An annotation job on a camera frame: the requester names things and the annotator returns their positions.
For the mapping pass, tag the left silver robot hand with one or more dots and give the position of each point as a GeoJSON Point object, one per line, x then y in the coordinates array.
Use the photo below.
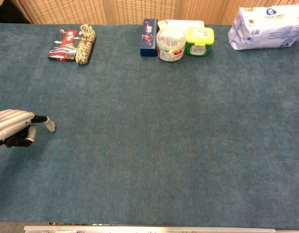
{"type": "Point", "coordinates": [13, 123]}

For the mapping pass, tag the clear tub of binder clips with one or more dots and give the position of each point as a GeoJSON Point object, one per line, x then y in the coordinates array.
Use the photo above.
{"type": "Point", "coordinates": [170, 46]}

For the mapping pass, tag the black red palace picture box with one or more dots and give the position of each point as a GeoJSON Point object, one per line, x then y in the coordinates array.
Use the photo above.
{"type": "Point", "coordinates": [63, 47]}

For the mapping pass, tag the woven rattan folding screen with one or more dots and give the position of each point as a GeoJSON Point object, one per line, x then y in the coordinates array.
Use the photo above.
{"type": "Point", "coordinates": [139, 11]}

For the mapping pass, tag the teal felt table cloth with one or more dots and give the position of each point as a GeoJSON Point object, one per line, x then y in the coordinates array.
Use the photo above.
{"type": "Point", "coordinates": [164, 133]}

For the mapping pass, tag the dark blue long box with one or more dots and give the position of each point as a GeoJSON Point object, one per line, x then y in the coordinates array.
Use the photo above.
{"type": "Point", "coordinates": [148, 36]}

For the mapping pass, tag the white plastic tissue pack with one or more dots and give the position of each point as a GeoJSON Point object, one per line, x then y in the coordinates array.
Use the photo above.
{"type": "Point", "coordinates": [266, 29]}

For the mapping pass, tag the white flat paper box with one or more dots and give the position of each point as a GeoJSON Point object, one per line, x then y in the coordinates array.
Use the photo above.
{"type": "Point", "coordinates": [183, 23]}

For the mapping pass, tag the aluminium table rail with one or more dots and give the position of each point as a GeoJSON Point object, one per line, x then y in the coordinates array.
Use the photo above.
{"type": "Point", "coordinates": [149, 229]}

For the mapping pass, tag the green container with yellow lid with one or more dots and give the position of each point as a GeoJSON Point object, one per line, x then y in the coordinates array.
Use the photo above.
{"type": "Point", "coordinates": [199, 38]}

